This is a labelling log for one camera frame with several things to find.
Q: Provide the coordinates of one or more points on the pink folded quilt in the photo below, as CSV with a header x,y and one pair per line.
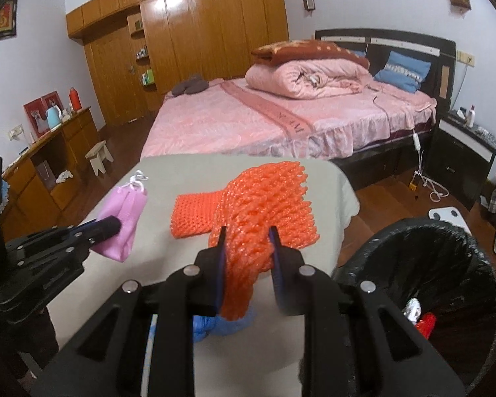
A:
x,y
306,76

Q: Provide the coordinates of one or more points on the large red photo frame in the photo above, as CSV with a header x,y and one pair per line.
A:
x,y
35,118

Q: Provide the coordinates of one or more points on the white crumpled paper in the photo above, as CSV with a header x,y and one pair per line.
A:
x,y
412,309

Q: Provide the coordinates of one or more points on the dark wooden bed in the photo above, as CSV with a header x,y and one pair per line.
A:
x,y
401,45

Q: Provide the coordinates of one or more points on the small red photo frame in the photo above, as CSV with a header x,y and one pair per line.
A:
x,y
53,98

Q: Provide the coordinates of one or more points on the white bottle red cap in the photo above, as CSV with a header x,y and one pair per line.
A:
x,y
471,118

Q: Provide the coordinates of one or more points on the black nightstand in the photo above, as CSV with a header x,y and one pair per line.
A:
x,y
458,161

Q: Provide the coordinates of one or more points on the orange foam net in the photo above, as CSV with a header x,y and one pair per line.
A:
x,y
264,198
192,215

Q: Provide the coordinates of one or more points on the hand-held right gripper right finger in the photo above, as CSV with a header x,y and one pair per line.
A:
x,y
277,273

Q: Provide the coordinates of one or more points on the red thermos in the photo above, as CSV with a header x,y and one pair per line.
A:
x,y
75,99

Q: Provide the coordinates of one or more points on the brown red patterned blanket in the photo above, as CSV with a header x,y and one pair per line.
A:
x,y
310,49

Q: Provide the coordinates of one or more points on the grey paper bag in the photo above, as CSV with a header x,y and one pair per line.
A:
x,y
44,175

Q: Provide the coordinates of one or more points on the yellowed wall switch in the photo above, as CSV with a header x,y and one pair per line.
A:
x,y
466,58

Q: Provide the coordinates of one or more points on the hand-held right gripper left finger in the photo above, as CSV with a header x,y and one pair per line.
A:
x,y
219,285

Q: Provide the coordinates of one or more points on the light blue cloth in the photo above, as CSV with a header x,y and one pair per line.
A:
x,y
5,190

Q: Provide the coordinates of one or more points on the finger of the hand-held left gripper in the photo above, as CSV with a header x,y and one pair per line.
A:
x,y
93,228
45,277

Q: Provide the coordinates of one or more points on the dark grey folded clothing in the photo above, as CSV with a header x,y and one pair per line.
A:
x,y
190,85

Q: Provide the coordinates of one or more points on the light blue kettle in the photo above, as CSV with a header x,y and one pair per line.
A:
x,y
53,118

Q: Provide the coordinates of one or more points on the small white stool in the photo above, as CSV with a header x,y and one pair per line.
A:
x,y
99,155

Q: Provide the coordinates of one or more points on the beige table cover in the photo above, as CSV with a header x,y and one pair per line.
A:
x,y
157,256

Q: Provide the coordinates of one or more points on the white crumpled cloth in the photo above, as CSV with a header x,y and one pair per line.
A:
x,y
64,177

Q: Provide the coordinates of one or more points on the pink bed runner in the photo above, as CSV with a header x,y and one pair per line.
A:
x,y
268,109

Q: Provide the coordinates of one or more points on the blue pillow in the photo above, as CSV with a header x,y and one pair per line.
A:
x,y
403,72

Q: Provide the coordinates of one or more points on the wooden desk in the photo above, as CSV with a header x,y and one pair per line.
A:
x,y
33,190

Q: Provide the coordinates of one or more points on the pink bed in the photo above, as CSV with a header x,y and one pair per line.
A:
x,y
215,120

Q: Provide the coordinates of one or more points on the white wall socket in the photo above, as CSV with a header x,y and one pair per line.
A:
x,y
16,131

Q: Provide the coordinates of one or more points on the white bathroom scale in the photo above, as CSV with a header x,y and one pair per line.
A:
x,y
448,217

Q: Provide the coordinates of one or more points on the black bagged trash bin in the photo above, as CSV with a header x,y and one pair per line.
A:
x,y
458,256

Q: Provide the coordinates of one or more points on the grey wall device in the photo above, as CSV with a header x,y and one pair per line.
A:
x,y
309,3

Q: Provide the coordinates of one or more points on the wooden wardrobe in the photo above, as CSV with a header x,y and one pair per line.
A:
x,y
202,33

